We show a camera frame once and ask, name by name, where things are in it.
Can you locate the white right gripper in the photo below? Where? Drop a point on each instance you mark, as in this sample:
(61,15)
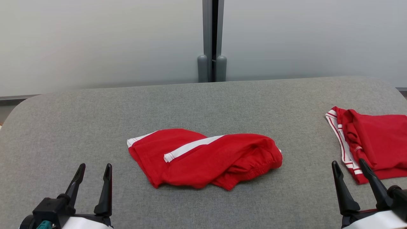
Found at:
(381,221)

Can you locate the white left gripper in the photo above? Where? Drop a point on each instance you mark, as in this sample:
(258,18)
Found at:
(89,223)

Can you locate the red and white basketball jersey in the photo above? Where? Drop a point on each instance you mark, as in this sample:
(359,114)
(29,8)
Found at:
(381,140)

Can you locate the red shorts with white stripe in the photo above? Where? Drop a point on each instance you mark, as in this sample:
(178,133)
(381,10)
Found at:
(203,165)

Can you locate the grey fabric sofa cushion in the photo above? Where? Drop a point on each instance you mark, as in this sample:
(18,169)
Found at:
(222,105)

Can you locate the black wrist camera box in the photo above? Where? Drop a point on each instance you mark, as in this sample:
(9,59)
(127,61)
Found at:
(51,208)

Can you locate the grey double partition post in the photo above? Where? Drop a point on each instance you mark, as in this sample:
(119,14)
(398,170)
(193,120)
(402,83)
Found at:
(206,31)

